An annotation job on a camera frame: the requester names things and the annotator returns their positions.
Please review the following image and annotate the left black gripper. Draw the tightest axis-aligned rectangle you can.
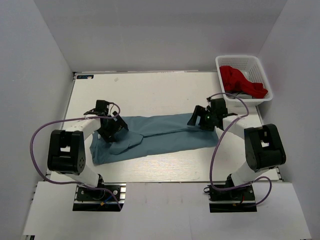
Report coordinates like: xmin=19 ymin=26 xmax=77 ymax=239
xmin=97 ymin=111 xmax=128 ymax=143

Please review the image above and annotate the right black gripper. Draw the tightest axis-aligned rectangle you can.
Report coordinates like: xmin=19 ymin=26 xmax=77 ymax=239
xmin=187 ymin=105 xmax=217 ymax=132

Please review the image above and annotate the blue-grey t-shirt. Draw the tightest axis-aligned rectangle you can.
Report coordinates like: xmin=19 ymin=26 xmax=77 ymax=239
xmin=89 ymin=113 xmax=218 ymax=166

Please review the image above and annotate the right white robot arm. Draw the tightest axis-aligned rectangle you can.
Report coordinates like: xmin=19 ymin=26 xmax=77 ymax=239
xmin=187 ymin=97 xmax=286 ymax=200

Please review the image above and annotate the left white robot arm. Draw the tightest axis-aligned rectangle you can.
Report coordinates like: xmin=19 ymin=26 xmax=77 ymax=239
xmin=47 ymin=100 xmax=128 ymax=200

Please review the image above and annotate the grey t-shirt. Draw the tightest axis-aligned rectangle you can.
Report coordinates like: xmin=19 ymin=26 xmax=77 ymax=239
xmin=226 ymin=91 xmax=255 ymax=100

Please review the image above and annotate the red t-shirt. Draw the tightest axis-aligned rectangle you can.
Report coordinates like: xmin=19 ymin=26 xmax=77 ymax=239
xmin=219 ymin=66 xmax=268 ymax=99

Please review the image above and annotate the blue label sticker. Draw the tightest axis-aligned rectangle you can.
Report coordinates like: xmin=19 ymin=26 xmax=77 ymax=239
xmin=76 ymin=74 xmax=94 ymax=80

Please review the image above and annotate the white plastic basket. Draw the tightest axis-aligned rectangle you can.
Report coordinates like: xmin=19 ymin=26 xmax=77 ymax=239
xmin=215 ymin=55 xmax=273 ymax=107

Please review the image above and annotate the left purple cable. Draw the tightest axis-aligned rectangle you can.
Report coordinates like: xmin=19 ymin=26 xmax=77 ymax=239
xmin=29 ymin=102 xmax=123 ymax=211

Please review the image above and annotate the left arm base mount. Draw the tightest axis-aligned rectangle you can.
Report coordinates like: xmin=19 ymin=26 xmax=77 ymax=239
xmin=72 ymin=183 xmax=126 ymax=212

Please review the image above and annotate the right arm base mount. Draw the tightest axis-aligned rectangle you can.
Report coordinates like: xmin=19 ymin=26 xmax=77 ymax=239
xmin=203 ymin=185 xmax=257 ymax=213

